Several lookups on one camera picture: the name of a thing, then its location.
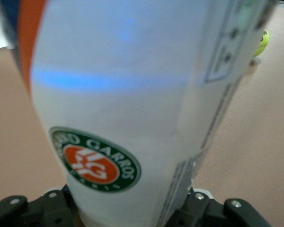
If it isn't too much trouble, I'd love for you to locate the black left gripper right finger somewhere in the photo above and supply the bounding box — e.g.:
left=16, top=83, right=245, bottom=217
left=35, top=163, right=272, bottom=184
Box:
left=177, top=186, right=279, bottom=227

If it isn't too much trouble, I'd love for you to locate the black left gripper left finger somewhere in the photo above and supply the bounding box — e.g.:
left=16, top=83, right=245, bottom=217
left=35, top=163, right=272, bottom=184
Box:
left=0, top=185, right=85, bottom=227

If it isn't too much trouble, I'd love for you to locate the white blue tennis ball can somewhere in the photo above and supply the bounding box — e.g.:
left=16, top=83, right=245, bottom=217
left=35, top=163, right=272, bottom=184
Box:
left=0, top=0, right=275, bottom=227

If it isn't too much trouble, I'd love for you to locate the tennis ball Wilson print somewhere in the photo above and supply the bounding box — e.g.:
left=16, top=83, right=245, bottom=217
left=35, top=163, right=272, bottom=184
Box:
left=253, top=29, right=270, bottom=57

